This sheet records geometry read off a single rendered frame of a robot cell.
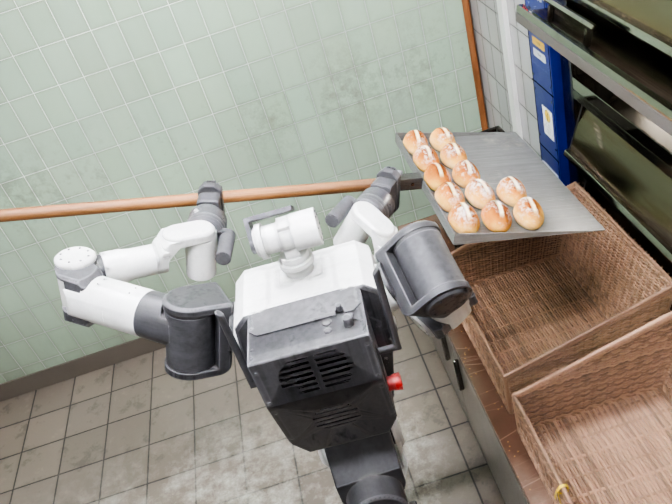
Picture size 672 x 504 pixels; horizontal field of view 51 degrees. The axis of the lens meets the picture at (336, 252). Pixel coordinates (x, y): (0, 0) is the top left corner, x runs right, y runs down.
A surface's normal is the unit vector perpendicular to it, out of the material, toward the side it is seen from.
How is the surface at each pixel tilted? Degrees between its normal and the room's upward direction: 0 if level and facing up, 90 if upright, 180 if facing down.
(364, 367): 90
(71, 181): 90
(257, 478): 0
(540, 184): 15
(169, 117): 90
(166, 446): 0
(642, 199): 70
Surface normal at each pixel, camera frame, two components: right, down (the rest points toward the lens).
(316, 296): -0.26, -0.78
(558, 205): 0.00, -0.83
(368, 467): -0.07, -0.17
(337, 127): 0.18, 0.55
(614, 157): -0.98, 0.03
